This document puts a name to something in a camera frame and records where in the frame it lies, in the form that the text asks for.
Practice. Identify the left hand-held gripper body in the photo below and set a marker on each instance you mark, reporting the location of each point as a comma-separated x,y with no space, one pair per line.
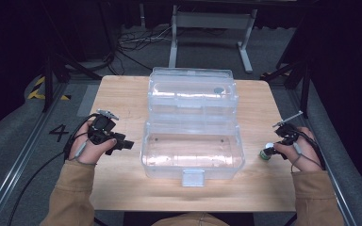
102,128

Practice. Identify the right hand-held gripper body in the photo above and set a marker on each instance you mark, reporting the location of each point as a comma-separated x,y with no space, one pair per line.
288,133

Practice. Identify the small green-capped object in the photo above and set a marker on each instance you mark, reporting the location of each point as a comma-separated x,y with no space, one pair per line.
268,145

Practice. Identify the clear plastic storage box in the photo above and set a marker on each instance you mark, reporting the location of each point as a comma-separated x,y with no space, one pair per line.
191,147

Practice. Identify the person's left hand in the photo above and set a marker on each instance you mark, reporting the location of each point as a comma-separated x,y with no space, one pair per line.
86,152

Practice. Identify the person's right hand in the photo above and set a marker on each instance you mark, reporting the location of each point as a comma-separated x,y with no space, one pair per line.
304,153

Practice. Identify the black tripod stand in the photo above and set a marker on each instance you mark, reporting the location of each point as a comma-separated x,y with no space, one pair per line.
48,81
304,84

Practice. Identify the yellow and black floor tape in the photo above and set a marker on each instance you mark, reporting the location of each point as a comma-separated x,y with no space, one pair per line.
36,91

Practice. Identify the small grey round cap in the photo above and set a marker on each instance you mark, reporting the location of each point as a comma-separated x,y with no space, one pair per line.
219,90

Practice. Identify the person's torso in tan jacket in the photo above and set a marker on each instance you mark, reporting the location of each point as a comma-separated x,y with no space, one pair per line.
190,220

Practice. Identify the metal floor rail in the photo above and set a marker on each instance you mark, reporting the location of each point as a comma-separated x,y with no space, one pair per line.
15,166
333,175

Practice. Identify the grey metal table frame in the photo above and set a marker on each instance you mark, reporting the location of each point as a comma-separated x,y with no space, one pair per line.
212,20

